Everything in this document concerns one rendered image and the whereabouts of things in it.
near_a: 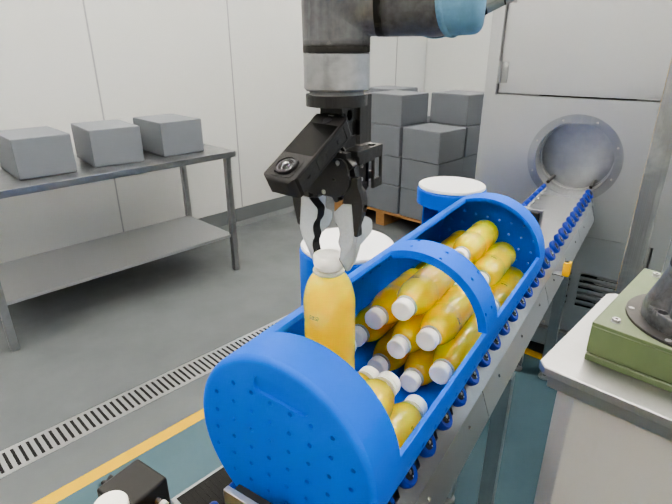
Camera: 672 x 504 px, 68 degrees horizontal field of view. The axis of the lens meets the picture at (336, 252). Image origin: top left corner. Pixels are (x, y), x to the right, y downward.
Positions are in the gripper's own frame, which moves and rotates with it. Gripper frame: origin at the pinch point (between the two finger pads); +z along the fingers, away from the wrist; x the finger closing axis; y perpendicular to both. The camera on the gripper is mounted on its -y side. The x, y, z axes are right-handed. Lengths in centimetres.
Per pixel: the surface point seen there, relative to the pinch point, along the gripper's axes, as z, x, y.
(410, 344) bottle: 26.3, -0.9, 25.2
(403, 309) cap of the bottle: 17.9, -0.3, 22.8
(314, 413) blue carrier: 14.2, -5.2, -11.1
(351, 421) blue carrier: 13.9, -9.7, -10.2
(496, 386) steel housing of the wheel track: 46, -12, 49
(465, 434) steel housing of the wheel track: 45, -12, 29
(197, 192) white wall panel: 93, 300, 239
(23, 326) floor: 131, 270, 67
